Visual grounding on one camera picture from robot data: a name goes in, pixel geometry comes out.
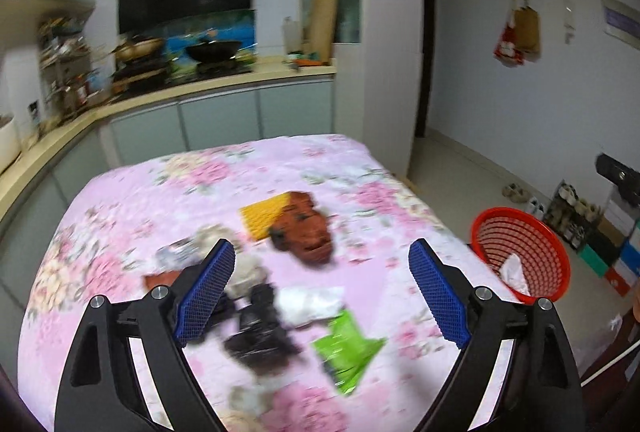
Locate green plastic wrapper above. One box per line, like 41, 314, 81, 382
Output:
312, 310, 386, 396

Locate golden pan on stove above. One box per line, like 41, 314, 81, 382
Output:
112, 38, 165, 63

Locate metal spice rack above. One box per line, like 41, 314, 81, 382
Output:
37, 15, 92, 121

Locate black shoe rack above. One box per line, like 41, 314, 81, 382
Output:
542, 180, 603, 252

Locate red plastic mesh basket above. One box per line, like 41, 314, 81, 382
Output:
471, 207, 570, 304

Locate pink floral table cloth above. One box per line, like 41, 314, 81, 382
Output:
17, 135, 509, 431

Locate beige slippers on floor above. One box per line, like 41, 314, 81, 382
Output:
502, 183, 532, 204

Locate small brown wrapper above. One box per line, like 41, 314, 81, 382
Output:
143, 271, 181, 291

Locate brown paper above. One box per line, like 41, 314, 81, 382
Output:
268, 192, 333, 267

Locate lower kitchen cabinets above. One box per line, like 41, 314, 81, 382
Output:
1, 75, 334, 310

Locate gas stove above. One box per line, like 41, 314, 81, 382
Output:
112, 56, 256, 90

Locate stacked coloured boxes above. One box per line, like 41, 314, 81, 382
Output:
578, 187, 639, 297

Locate red hanging bag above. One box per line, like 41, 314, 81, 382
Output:
494, 0, 524, 67

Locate black wok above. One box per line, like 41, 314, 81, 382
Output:
184, 40, 242, 64

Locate wooden cutting board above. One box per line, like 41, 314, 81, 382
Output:
308, 0, 338, 63

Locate beige tissue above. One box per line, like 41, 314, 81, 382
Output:
194, 224, 268, 300

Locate brown hanging paper bag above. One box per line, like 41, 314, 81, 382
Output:
514, 0, 541, 60

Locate white plastic bottle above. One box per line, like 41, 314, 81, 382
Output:
282, 16, 303, 54

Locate white shoes on floor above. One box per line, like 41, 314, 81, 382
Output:
525, 196, 547, 221

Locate white rice cooker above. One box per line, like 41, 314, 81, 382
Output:
0, 115, 22, 172

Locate white paper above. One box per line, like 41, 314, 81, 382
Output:
499, 253, 530, 296

